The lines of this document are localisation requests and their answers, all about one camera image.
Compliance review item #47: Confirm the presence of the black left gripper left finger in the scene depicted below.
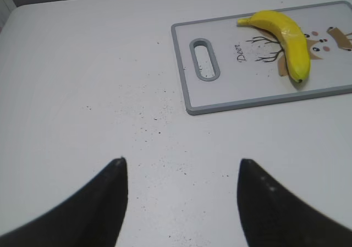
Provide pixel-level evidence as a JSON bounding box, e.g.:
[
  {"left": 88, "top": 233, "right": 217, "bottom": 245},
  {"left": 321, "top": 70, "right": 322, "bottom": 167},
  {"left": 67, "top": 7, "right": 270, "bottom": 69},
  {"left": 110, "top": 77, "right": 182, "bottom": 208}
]
[{"left": 1, "top": 157, "right": 128, "bottom": 246}]

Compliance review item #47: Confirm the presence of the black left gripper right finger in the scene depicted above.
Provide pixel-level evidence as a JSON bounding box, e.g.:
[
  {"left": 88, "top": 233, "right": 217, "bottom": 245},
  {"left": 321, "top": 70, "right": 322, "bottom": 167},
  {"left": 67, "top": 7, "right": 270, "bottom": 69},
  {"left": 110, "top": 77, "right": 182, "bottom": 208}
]
[{"left": 237, "top": 158, "right": 351, "bottom": 246}]

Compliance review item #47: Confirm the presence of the yellow plastic banana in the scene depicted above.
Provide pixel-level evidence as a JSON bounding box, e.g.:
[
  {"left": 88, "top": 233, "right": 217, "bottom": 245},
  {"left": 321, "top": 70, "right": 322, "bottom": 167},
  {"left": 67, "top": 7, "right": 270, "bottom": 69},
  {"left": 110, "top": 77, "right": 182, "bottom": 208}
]
[{"left": 237, "top": 10, "right": 311, "bottom": 83}]

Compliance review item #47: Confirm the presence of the white grey deer cutting board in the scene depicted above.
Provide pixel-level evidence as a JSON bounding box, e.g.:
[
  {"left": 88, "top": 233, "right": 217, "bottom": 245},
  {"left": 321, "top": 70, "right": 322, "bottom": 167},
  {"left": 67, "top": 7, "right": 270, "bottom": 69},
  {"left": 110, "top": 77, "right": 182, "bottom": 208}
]
[{"left": 171, "top": 1, "right": 351, "bottom": 115}]

